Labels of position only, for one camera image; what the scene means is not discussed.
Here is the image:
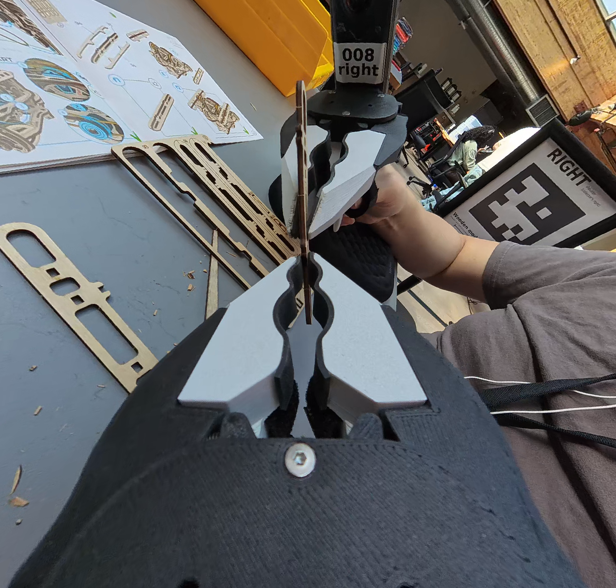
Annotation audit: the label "white cord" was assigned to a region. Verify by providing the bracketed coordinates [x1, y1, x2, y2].
[463, 376, 616, 416]

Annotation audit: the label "grey ceiling air duct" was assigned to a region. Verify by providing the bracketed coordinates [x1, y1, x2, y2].
[430, 0, 544, 99]

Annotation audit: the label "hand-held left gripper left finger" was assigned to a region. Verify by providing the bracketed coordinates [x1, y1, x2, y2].
[177, 255, 309, 438]

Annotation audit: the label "wall air vent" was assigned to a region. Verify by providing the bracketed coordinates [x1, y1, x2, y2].
[525, 93, 562, 126]

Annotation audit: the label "slotted wooden model strip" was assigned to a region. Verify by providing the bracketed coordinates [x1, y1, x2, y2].
[295, 80, 314, 325]
[0, 222, 159, 392]

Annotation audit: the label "black strap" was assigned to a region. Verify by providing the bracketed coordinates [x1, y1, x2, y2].
[477, 372, 616, 450]

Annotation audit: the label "framed black-white marker sign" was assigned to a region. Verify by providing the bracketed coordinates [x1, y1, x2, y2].
[434, 122, 616, 250]

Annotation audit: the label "laser-cut plywood sheet frame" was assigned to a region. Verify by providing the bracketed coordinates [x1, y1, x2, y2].
[111, 135, 301, 281]

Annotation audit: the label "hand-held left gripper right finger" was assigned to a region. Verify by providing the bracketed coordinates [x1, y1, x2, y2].
[310, 254, 429, 438]

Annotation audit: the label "person's right forearm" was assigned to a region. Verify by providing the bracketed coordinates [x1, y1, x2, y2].
[385, 205, 501, 305]

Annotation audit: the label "yellow plastic bin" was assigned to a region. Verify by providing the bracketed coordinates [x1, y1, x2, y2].
[168, 0, 335, 96]

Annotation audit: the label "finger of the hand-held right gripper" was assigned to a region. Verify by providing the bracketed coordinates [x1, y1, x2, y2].
[307, 129, 388, 239]
[281, 124, 333, 236]

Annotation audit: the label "thin wooden sliver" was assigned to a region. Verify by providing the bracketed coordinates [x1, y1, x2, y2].
[206, 229, 220, 319]

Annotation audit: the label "model instruction booklet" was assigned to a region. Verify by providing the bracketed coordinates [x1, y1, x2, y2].
[0, 0, 264, 173]

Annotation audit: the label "person's right hand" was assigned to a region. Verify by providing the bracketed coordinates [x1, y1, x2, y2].
[339, 164, 424, 236]

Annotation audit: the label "black office chair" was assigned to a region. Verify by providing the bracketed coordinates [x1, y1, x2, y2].
[408, 145, 465, 191]

